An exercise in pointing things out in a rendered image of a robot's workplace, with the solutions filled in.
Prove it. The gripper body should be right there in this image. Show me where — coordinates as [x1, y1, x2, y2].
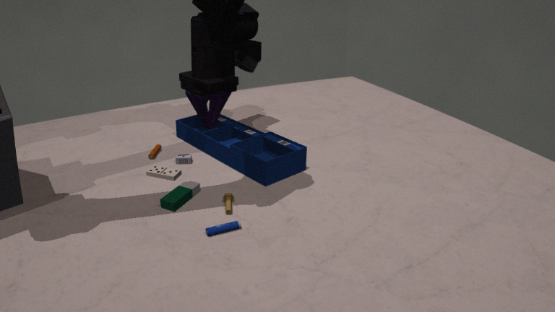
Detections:
[179, 45, 238, 96]

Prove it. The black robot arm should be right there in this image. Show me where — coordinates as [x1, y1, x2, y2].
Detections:
[191, 0, 262, 79]

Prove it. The white domino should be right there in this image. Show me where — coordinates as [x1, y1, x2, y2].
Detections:
[146, 165, 181, 181]

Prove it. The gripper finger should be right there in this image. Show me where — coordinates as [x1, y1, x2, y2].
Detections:
[186, 90, 218, 128]
[194, 90, 231, 129]

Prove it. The orange cylinder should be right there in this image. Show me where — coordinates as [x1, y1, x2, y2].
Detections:
[148, 144, 161, 160]

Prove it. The dark blue cylinder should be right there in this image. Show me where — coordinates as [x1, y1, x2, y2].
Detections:
[205, 220, 241, 236]

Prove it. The dark blue rack of bins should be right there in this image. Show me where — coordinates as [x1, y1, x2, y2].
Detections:
[176, 114, 307, 186]

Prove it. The brass hex bolt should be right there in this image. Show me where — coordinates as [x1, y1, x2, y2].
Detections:
[223, 193, 234, 215]

